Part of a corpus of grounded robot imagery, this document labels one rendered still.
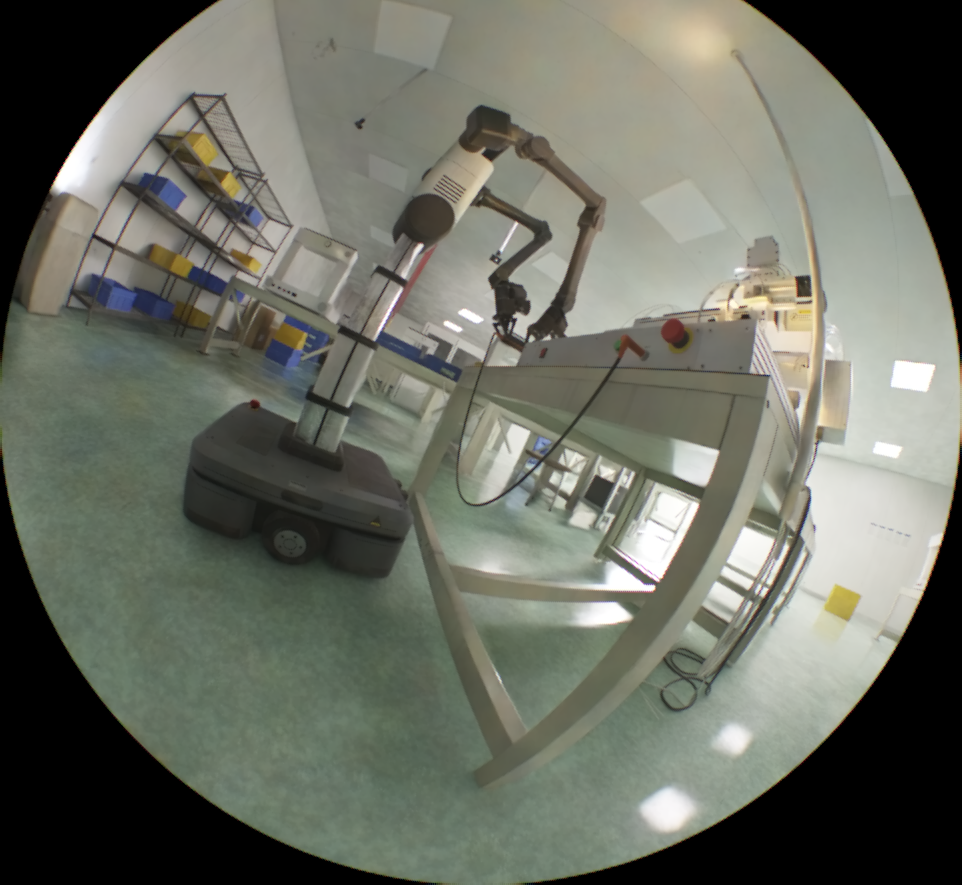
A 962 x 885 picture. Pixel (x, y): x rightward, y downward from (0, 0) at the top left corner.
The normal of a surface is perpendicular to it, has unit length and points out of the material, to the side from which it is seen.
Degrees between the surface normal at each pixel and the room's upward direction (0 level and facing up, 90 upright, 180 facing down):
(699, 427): 90
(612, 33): 180
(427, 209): 90
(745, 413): 90
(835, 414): 90
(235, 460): 45
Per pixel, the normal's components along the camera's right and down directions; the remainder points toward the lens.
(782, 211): -0.42, 0.91
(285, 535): 0.47, 0.19
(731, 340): -0.85, -0.40
